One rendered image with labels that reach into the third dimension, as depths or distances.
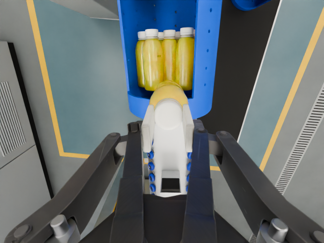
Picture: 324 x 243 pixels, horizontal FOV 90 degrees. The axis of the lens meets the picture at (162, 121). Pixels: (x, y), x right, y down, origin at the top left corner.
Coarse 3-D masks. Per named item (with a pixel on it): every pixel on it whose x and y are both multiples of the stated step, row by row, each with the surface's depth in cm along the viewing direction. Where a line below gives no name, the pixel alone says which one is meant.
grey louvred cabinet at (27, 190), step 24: (0, 48) 140; (0, 72) 142; (0, 96) 143; (24, 96) 172; (0, 120) 145; (24, 120) 170; (0, 144) 147; (24, 144) 173; (0, 168) 150; (24, 168) 175; (0, 192) 151; (24, 192) 178; (48, 192) 217; (0, 216) 153; (24, 216) 181; (0, 240) 156
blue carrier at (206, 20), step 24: (120, 0) 44; (144, 0) 54; (168, 0) 57; (192, 0) 54; (216, 0) 38; (120, 24) 46; (144, 24) 57; (168, 24) 59; (192, 24) 57; (216, 24) 41; (216, 48) 45; (144, 96) 66; (192, 96) 44
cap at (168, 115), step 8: (160, 104) 21; (168, 104) 21; (176, 104) 21; (160, 112) 21; (168, 112) 21; (176, 112) 21; (160, 120) 22; (168, 120) 22; (176, 120) 21; (168, 128) 22
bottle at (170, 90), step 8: (168, 80) 36; (160, 88) 26; (168, 88) 25; (176, 88) 25; (152, 96) 25; (160, 96) 24; (168, 96) 23; (176, 96) 24; (184, 96) 25; (152, 104) 24
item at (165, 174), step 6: (162, 174) 87; (168, 174) 87; (174, 174) 87; (162, 180) 81; (168, 180) 81; (174, 180) 81; (162, 186) 78; (168, 186) 78; (174, 186) 77; (180, 186) 79; (162, 192) 76; (168, 192) 76; (174, 192) 76; (180, 192) 76
